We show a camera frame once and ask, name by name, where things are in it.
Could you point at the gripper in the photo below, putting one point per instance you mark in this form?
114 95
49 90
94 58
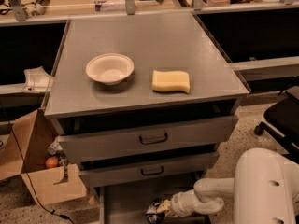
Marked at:
176 205

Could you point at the blue Kettle chip bag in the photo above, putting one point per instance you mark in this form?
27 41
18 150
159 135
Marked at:
152 216

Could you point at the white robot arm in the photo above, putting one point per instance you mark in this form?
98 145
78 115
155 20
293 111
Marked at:
265 189

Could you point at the middle grey drawer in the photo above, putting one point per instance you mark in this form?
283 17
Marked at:
146 170

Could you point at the open bottom grey drawer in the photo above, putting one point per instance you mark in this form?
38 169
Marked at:
128 203

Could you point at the top grey drawer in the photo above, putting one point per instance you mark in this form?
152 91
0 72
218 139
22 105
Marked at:
143 140

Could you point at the grey drawer cabinet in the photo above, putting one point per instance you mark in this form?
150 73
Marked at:
163 42

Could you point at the orange fruit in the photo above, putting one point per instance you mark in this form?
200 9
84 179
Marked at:
52 162

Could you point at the small can in box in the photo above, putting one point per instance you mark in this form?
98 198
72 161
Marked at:
55 149

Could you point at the yellow sponge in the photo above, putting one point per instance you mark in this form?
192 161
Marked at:
170 81

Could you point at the black office chair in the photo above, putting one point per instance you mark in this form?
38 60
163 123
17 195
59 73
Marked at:
282 123

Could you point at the white paper bowl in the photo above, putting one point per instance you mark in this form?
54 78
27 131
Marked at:
110 69

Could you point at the brown cardboard box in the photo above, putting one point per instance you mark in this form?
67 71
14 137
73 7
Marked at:
25 154

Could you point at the white curved plastic part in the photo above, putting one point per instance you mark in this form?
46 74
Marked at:
37 80

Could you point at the black and white tool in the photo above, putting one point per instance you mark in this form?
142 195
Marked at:
40 7

